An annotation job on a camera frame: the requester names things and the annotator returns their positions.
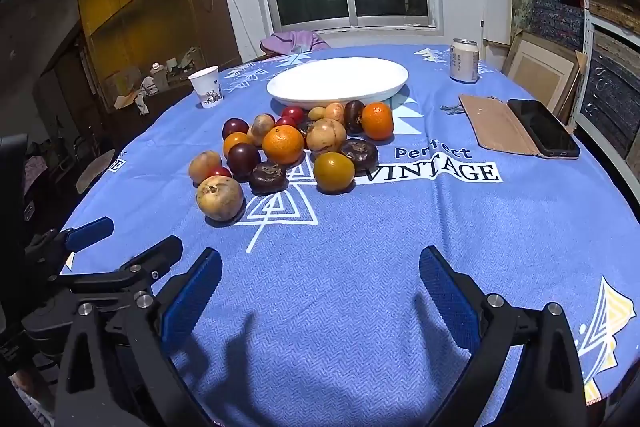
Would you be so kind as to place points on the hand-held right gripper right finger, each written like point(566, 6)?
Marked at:
point(445, 297)

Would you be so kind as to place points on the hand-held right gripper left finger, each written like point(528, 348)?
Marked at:
point(192, 302)

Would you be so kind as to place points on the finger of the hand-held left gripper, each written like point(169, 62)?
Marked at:
point(90, 232)
point(155, 257)

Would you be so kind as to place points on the tan speckled round fruit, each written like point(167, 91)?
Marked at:
point(220, 198)

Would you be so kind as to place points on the peach round fruit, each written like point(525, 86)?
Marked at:
point(202, 166)

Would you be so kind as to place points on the red cherry tomato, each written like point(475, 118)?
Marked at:
point(220, 172)
point(285, 122)
point(293, 113)

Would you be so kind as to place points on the dark brown water chestnut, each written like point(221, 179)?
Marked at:
point(354, 116)
point(304, 128)
point(359, 153)
point(268, 177)

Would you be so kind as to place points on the small orange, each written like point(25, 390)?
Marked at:
point(235, 141)

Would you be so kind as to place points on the yellowish orange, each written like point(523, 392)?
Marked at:
point(334, 172)

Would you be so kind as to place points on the large orange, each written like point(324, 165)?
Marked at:
point(283, 145)

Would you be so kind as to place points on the large tan round fruit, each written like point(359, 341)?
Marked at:
point(326, 137)

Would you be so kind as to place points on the small tan round fruit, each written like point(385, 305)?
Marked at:
point(316, 113)

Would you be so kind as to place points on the white oval plate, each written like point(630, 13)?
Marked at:
point(337, 79)

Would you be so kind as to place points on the wooden chair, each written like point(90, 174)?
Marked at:
point(95, 169)

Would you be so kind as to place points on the blue printed tablecloth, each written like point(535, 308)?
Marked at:
point(350, 257)

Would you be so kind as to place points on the tan folio phone case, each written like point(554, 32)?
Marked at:
point(492, 127)

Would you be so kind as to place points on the white paper cup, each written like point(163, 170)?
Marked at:
point(206, 87)

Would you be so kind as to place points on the black smartphone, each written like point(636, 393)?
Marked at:
point(542, 127)

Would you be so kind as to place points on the wooden cabinet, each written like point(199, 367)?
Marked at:
point(145, 7)

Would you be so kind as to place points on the white drink can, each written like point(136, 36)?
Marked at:
point(464, 61)

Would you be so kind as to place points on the purple cloth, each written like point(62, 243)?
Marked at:
point(292, 42)

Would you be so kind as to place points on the shelf of patterned fabrics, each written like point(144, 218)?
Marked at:
point(600, 7)

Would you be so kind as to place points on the wooden picture frame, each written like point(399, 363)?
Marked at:
point(542, 72)

